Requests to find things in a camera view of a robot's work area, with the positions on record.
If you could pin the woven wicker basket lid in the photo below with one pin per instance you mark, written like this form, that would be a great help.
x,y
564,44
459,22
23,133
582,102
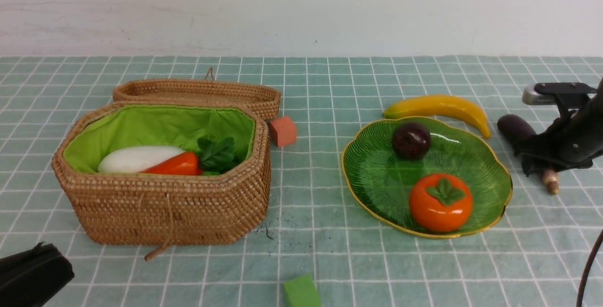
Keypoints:
x,y
262,100

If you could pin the green checkered tablecloth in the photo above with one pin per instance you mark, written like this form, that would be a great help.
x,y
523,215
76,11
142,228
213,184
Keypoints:
x,y
533,258

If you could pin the green leaf-shaped glass plate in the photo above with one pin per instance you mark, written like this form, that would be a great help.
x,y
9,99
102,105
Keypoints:
x,y
381,181

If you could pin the white radish with leaves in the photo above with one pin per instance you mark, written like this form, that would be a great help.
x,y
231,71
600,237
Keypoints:
x,y
215,157

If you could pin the dark purple mangosteen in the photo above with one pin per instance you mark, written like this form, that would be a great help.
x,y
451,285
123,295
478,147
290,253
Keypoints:
x,y
411,140

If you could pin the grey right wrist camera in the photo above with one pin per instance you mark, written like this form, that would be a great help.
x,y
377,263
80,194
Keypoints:
x,y
568,97

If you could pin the green foam cube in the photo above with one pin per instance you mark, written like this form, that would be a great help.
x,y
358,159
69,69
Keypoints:
x,y
301,292

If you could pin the orange carrot with leaves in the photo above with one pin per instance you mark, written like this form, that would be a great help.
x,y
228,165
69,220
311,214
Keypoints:
x,y
184,164

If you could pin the yellow banana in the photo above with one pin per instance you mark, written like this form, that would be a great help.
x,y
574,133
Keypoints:
x,y
456,107

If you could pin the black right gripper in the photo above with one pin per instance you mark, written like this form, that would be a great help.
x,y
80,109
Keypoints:
x,y
570,142

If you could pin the orange persimmon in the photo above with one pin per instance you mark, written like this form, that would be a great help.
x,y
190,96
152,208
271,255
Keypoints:
x,y
440,203

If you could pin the purple eggplant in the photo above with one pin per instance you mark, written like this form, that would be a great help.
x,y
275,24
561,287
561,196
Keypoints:
x,y
514,130

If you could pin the woven wicker basket green lining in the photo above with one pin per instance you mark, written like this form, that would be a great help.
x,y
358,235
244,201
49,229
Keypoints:
x,y
217,207

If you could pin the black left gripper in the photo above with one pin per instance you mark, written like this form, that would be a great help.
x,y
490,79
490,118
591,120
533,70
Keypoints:
x,y
32,277

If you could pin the orange foam cube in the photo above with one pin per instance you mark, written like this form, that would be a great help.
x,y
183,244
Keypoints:
x,y
283,131

